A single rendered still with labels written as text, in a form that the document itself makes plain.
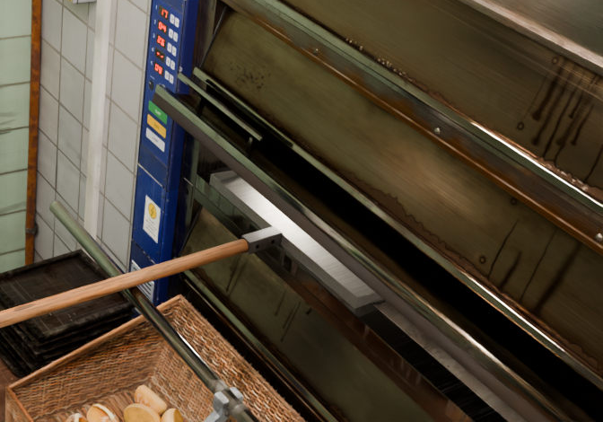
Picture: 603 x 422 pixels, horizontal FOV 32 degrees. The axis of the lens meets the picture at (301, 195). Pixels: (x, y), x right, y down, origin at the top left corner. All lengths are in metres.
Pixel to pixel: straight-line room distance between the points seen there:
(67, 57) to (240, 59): 0.89
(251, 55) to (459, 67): 0.64
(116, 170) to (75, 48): 0.37
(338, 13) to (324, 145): 0.27
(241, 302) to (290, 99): 0.55
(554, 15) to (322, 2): 0.54
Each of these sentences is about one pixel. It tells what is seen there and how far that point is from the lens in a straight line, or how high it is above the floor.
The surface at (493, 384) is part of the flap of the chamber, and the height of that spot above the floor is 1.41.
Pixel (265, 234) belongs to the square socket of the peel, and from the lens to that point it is 2.32.
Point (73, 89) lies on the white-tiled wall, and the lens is 3.13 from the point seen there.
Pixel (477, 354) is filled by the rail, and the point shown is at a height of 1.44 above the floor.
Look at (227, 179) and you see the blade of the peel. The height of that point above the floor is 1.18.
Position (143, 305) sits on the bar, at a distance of 2.14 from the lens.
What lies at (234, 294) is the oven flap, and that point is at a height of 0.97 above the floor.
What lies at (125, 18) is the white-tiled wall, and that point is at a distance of 2.78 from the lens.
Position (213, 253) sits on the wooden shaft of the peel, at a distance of 2.25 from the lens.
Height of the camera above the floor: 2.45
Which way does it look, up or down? 30 degrees down
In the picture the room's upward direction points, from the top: 10 degrees clockwise
